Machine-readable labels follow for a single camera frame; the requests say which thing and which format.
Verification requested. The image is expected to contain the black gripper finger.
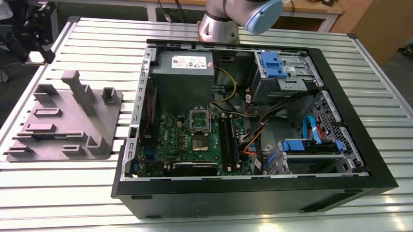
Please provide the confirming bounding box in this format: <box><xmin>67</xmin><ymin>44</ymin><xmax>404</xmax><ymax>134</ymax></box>
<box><xmin>37</xmin><ymin>42</ymin><xmax>56</xmax><ymax>64</ymax></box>

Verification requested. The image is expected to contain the grey parts rack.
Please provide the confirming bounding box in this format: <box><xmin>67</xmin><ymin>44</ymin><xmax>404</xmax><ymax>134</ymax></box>
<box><xmin>5</xmin><ymin>70</ymin><xmax>126</xmax><ymax>162</ymax></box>

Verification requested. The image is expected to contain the RAM stick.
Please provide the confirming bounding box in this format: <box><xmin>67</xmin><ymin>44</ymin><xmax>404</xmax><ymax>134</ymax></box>
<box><xmin>31</xmin><ymin>131</ymin><xmax>81</xmax><ymax>141</ymax></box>

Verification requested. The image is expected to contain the grey power supply unit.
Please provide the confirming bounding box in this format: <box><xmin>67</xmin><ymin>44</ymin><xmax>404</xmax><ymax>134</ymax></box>
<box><xmin>150</xmin><ymin>50</ymin><xmax>215</xmax><ymax>108</ymax></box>

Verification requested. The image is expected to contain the green motherboard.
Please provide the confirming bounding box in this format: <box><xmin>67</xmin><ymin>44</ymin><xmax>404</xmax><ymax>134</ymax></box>
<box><xmin>139</xmin><ymin>106</ymin><xmax>259</xmax><ymax>177</ymax></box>

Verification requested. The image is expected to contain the metal socket cover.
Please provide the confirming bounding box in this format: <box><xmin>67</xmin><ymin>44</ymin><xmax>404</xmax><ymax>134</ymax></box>
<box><xmin>188</xmin><ymin>106</ymin><xmax>212</xmax><ymax>135</ymax></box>

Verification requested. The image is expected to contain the black graphics card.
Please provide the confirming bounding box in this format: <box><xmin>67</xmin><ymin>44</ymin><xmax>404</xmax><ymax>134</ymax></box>
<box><xmin>164</xmin><ymin>161</ymin><xmax>219</xmax><ymax>176</ymax></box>

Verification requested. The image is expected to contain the black RAM slot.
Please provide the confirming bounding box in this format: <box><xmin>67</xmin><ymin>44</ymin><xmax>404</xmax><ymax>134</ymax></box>
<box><xmin>227</xmin><ymin>115</ymin><xmax>242</xmax><ymax>170</ymax></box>
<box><xmin>218</xmin><ymin>115</ymin><xmax>230</xmax><ymax>170</ymax></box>

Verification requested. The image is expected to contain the blue disk carrier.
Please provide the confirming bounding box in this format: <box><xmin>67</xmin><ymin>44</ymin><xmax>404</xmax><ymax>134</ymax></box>
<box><xmin>261</xmin><ymin>52</ymin><xmax>287</xmax><ymax>79</ymax></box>

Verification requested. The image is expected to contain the silver drive cage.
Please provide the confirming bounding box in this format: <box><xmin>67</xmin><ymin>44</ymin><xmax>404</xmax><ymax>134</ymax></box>
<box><xmin>251</xmin><ymin>50</ymin><xmax>325</xmax><ymax>104</ymax></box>

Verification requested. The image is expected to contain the black PC case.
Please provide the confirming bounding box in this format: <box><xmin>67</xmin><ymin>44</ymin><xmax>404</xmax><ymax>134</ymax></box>
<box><xmin>111</xmin><ymin>38</ymin><xmax>400</xmax><ymax>219</ymax></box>

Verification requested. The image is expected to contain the wooden desk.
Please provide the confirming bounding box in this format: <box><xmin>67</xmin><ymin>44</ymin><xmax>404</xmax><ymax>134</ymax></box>
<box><xmin>147</xmin><ymin>0</ymin><xmax>346</xmax><ymax>33</ymax></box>

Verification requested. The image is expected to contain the hard disk in blue carrier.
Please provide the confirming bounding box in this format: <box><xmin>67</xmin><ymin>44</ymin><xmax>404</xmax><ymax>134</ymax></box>
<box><xmin>281</xmin><ymin>139</ymin><xmax>345</xmax><ymax>155</ymax></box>

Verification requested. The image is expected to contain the silver disk bay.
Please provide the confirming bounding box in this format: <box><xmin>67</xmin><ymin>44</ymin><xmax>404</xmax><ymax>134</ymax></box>
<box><xmin>277</xmin><ymin>139</ymin><xmax>355</xmax><ymax>174</ymax></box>

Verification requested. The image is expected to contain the brown wooden cabinet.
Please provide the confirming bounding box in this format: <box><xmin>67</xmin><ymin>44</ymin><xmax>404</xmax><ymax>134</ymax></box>
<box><xmin>331</xmin><ymin>0</ymin><xmax>413</xmax><ymax>66</ymax></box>

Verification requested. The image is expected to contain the yellow wire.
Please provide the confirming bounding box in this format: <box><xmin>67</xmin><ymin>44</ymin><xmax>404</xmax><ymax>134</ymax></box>
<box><xmin>211</xmin><ymin>67</ymin><xmax>238</xmax><ymax>104</ymax></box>

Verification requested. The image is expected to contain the orange wire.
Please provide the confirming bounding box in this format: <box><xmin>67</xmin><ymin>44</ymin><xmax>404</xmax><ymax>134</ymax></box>
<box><xmin>242</xmin><ymin>136</ymin><xmax>259</xmax><ymax>155</ymax></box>

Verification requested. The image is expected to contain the black cable bundle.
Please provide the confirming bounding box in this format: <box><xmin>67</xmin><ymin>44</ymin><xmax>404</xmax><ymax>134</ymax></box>
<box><xmin>241</xmin><ymin>89</ymin><xmax>323</xmax><ymax>143</ymax></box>

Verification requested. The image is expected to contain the blue wire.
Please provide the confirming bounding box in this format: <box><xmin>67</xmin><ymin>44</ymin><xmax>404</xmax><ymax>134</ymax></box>
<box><xmin>302</xmin><ymin>115</ymin><xmax>323</xmax><ymax>145</ymax></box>

